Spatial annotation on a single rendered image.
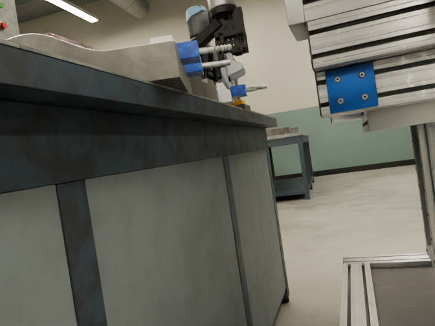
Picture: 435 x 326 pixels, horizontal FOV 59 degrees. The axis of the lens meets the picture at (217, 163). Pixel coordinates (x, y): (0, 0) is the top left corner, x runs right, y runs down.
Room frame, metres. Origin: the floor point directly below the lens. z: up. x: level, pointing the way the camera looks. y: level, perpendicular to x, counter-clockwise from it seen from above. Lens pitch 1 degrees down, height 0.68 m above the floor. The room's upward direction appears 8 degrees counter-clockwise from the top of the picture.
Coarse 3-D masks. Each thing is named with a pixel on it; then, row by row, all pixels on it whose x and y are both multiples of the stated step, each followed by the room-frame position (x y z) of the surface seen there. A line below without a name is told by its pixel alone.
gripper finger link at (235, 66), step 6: (228, 54) 1.02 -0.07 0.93; (228, 66) 1.02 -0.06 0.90; (234, 66) 1.01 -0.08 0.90; (240, 66) 1.01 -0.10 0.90; (222, 72) 1.01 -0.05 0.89; (228, 72) 1.01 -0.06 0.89; (234, 72) 1.01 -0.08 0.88; (222, 78) 1.02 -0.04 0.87; (228, 78) 1.03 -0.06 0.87; (228, 84) 1.02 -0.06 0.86
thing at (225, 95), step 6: (216, 84) 1.03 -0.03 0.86; (222, 84) 1.03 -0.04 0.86; (222, 90) 1.03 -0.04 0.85; (228, 90) 1.03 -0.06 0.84; (234, 90) 1.03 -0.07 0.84; (240, 90) 1.03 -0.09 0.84; (246, 90) 1.03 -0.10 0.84; (252, 90) 1.04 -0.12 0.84; (222, 96) 1.03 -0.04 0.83; (228, 96) 1.03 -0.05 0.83; (234, 96) 1.04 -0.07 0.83; (240, 96) 1.05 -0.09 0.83; (228, 102) 1.04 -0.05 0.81
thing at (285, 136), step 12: (276, 132) 4.82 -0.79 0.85; (288, 132) 4.77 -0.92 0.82; (300, 132) 4.50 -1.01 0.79; (276, 144) 4.59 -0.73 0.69; (288, 144) 4.55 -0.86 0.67; (300, 144) 4.52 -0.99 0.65; (300, 156) 4.52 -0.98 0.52; (312, 168) 6.30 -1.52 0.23; (276, 180) 6.32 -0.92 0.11; (288, 180) 6.03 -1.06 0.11; (300, 180) 5.74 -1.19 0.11; (312, 180) 5.80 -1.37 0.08; (276, 192) 4.74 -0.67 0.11; (288, 192) 4.58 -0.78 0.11; (300, 192) 4.54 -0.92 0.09
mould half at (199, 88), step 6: (192, 78) 0.95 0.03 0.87; (198, 78) 0.99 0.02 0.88; (192, 84) 0.95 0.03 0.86; (198, 84) 0.99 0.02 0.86; (204, 84) 1.03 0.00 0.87; (210, 84) 1.09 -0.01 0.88; (192, 90) 0.94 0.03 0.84; (198, 90) 0.98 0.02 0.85; (204, 90) 1.03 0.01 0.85; (210, 90) 1.08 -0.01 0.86; (204, 96) 1.02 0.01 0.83; (210, 96) 1.07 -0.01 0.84
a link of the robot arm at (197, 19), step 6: (192, 6) 1.37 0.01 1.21; (198, 6) 1.37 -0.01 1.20; (186, 12) 1.39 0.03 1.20; (192, 12) 1.37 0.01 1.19; (198, 12) 1.37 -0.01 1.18; (204, 12) 1.38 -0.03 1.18; (186, 18) 1.40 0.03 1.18; (192, 18) 1.37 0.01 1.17; (198, 18) 1.37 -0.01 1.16; (204, 18) 1.37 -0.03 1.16; (186, 24) 1.41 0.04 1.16; (192, 24) 1.37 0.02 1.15; (198, 24) 1.37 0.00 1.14; (204, 24) 1.37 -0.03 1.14; (192, 30) 1.38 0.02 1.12; (198, 30) 1.37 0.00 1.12; (192, 36) 1.38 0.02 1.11
